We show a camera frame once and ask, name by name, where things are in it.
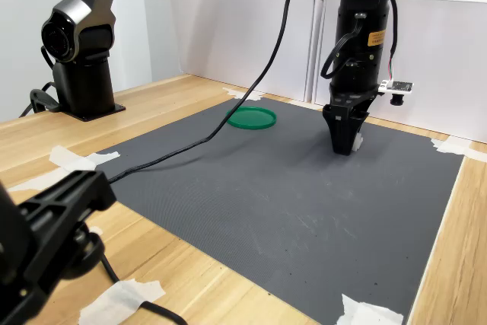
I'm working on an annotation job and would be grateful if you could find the round green lid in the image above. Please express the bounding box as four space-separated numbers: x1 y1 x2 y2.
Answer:
226 106 278 131

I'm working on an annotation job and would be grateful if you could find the white tape piece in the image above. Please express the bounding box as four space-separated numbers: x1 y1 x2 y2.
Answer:
222 87 264 102
429 136 487 159
336 293 404 325
49 145 121 174
7 167 74 193
78 278 167 325

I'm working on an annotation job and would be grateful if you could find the white partition panel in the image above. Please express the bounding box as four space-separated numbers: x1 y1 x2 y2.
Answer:
314 0 487 144
168 0 317 104

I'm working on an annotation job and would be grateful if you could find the dark grey mat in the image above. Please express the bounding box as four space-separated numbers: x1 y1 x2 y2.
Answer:
94 96 466 325

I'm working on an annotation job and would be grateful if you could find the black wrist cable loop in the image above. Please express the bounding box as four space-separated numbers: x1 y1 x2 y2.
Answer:
320 12 366 81

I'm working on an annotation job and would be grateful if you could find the white camera box with board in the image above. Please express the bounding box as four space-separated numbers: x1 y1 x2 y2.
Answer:
377 79 415 107

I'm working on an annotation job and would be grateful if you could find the long black camera cable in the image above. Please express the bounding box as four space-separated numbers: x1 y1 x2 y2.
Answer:
107 0 399 184

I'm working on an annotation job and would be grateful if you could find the black mount cable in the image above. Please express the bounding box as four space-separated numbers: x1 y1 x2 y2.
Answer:
99 252 188 325

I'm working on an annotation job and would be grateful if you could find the black base cable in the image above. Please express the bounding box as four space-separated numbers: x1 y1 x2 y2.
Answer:
18 80 62 119

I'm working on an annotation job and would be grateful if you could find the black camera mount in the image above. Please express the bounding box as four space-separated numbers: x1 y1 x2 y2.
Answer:
0 169 118 325

